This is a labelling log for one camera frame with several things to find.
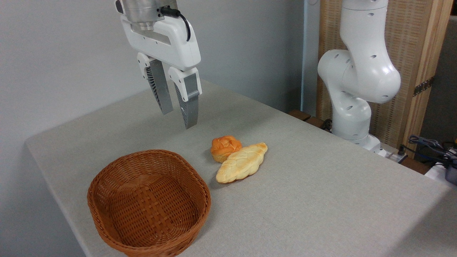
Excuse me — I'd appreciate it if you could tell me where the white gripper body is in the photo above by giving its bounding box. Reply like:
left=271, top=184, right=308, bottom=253
left=120, top=14, right=202, bottom=71

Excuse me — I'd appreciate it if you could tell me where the dark metal hinge strip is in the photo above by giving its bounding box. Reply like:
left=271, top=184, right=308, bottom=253
left=413, top=76, right=435, bottom=97

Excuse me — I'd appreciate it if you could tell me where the brown wooden block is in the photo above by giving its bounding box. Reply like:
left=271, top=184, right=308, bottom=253
left=305, top=117, right=326, bottom=130
left=288, top=110, right=311, bottom=122

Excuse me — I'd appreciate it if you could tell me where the bundle of black cables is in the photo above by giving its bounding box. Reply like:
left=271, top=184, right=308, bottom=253
left=399, top=135, right=457, bottom=165

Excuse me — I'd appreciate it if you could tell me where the pale blue wall conduit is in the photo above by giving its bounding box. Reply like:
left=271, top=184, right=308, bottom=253
left=301, top=0, right=308, bottom=113

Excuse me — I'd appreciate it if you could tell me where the round orange bread bun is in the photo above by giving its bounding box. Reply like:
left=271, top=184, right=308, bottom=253
left=210, top=136, right=243, bottom=163

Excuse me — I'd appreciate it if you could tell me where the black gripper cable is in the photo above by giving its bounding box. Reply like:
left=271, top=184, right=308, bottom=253
left=160, top=6, right=191, bottom=42

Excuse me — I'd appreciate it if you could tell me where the braided oblong bread loaf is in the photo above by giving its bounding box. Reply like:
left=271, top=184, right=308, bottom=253
left=216, top=142, right=268, bottom=184

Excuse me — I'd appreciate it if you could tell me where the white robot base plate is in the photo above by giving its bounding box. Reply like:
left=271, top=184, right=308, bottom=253
left=371, top=142, right=408, bottom=163

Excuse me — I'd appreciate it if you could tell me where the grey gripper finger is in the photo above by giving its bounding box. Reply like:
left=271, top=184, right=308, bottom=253
left=168, top=66, right=203, bottom=130
left=137, top=52, right=174, bottom=115

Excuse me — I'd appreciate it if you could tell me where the brown woven wicker basket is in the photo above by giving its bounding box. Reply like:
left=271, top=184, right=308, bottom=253
left=87, top=149, right=212, bottom=257

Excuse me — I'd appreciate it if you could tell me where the wooden framed rattan screen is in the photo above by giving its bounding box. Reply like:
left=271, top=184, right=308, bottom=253
left=316, top=0, right=454, bottom=159

